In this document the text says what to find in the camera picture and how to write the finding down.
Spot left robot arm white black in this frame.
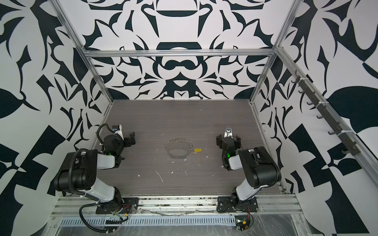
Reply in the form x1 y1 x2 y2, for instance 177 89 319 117
53 131 136 214

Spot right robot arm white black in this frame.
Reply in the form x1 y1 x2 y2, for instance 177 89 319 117
216 135 282 213

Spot small circuit board green led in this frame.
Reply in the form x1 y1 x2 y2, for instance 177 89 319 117
235 214 254 231

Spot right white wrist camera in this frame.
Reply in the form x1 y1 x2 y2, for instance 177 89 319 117
223 126 233 138

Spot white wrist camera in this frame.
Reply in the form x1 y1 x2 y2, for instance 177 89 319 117
112 125 124 139
223 126 233 138

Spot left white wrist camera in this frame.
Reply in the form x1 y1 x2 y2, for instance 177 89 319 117
112 125 124 139

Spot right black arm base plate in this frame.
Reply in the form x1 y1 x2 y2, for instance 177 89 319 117
217 196 258 213

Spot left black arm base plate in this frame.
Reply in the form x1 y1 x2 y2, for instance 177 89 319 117
95 197 139 214

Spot white slotted cable duct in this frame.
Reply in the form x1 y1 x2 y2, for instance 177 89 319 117
58 214 237 227

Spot aluminium frame rails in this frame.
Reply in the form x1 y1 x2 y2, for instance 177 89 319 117
48 0 378 189

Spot black wall hook rail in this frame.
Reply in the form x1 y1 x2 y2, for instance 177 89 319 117
293 71 361 156

